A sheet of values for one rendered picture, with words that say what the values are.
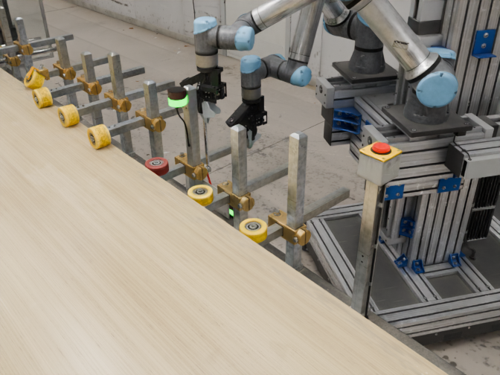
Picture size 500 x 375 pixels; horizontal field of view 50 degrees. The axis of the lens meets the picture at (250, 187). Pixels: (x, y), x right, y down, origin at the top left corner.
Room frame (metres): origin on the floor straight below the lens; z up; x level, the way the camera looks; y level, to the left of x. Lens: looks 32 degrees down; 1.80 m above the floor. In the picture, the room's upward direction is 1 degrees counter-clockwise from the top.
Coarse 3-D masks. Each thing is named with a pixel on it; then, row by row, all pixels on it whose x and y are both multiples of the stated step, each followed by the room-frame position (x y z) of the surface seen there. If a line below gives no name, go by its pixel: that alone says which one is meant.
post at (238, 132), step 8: (232, 128) 1.46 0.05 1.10; (240, 128) 1.45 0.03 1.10; (232, 136) 1.46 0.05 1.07; (240, 136) 1.45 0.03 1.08; (232, 144) 1.46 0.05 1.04; (240, 144) 1.45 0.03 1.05; (232, 152) 1.46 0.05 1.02; (240, 152) 1.45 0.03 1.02; (232, 160) 1.46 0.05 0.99; (240, 160) 1.45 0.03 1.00; (232, 168) 1.46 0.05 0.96; (240, 168) 1.45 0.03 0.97; (232, 176) 1.46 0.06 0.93; (240, 176) 1.45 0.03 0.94; (232, 184) 1.47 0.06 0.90; (240, 184) 1.44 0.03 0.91; (240, 192) 1.44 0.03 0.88; (240, 216) 1.44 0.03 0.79
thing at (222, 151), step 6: (246, 138) 1.86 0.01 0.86; (228, 144) 1.81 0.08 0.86; (216, 150) 1.77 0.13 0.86; (222, 150) 1.77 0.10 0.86; (228, 150) 1.79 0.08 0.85; (204, 156) 1.72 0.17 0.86; (210, 156) 1.73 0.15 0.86; (216, 156) 1.75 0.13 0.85; (222, 156) 1.77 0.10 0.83; (204, 162) 1.71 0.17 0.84; (174, 168) 1.64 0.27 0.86; (180, 168) 1.64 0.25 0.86; (168, 174) 1.61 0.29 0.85; (174, 174) 1.63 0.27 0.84; (180, 174) 1.64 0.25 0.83
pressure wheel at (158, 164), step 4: (148, 160) 1.61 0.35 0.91; (152, 160) 1.62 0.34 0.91; (156, 160) 1.60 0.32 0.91; (160, 160) 1.62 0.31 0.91; (164, 160) 1.61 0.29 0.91; (148, 164) 1.58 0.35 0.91; (152, 164) 1.59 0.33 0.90; (156, 164) 1.59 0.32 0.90; (160, 164) 1.59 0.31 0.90; (164, 164) 1.58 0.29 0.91; (168, 164) 1.60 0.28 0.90; (148, 168) 1.57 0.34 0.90; (152, 168) 1.56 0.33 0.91; (156, 168) 1.56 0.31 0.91; (160, 168) 1.56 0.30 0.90; (164, 168) 1.57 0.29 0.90; (168, 168) 1.60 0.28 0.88; (156, 172) 1.56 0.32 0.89; (160, 172) 1.56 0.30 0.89; (164, 172) 1.57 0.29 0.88
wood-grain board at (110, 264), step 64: (0, 128) 1.90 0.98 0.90; (64, 128) 1.89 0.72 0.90; (0, 192) 1.43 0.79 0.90; (64, 192) 1.42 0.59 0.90; (128, 192) 1.42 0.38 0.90; (0, 256) 1.11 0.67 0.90; (64, 256) 1.10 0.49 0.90; (128, 256) 1.10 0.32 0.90; (192, 256) 1.10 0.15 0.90; (256, 256) 1.09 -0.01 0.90; (0, 320) 0.88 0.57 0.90; (64, 320) 0.87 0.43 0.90; (128, 320) 0.87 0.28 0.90; (192, 320) 0.87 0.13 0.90; (256, 320) 0.87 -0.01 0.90; (320, 320) 0.86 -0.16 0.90
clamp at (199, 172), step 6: (186, 156) 1.70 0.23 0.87; (180, 162) 1.68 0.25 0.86; (186, 162) 1.66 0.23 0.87; (186, 168) 1.65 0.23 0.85; (192, 168) 1.62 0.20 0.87; (198, 168) 1.62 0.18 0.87; (204, 168) 1.63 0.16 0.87; (186, 174) 1.65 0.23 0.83; (192, 174) 1.61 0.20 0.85; (198, 174) 1.61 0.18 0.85; (204, 174) 1.62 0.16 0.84
